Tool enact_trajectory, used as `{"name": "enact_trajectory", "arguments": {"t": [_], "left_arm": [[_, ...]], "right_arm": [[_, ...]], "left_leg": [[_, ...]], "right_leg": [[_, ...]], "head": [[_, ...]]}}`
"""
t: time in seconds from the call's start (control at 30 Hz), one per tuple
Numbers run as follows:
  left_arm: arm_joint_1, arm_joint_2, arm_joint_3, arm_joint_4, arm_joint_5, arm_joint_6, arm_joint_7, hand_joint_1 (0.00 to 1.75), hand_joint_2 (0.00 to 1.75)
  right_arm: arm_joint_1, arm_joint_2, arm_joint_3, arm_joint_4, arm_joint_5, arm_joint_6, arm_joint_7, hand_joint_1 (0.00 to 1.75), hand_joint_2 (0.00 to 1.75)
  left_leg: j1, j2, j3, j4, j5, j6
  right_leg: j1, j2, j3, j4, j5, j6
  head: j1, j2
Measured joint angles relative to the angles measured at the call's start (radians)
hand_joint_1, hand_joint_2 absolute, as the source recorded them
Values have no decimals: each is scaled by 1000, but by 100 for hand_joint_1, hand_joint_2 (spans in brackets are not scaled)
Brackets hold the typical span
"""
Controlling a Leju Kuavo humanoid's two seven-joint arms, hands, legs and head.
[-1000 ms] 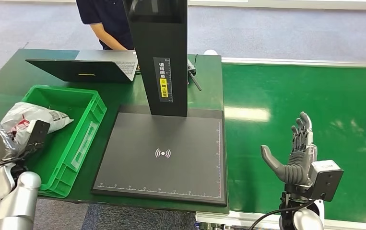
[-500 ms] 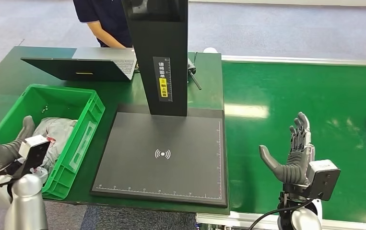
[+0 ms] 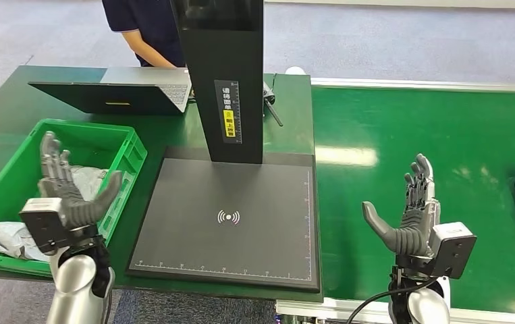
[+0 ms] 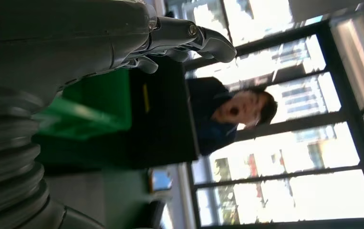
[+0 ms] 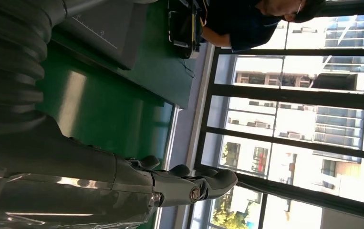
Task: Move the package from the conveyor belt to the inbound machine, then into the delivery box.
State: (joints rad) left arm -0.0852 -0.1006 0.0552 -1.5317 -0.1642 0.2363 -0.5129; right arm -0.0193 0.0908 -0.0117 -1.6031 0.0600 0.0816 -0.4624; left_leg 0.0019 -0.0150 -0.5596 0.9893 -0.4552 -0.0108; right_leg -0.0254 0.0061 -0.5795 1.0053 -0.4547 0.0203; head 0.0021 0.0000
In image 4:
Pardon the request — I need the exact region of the green plastic crate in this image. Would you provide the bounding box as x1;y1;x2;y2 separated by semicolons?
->
31;68;133;141

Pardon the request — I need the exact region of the dark laptop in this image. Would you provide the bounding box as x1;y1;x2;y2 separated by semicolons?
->
118;55;200;170

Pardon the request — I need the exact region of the person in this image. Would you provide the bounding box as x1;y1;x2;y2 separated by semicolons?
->
186;76;279;156

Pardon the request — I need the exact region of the small blue object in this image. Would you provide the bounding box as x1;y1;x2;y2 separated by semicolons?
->
150;169;174;193

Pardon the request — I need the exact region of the black window frame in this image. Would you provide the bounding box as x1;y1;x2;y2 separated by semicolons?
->
164;0;364;229

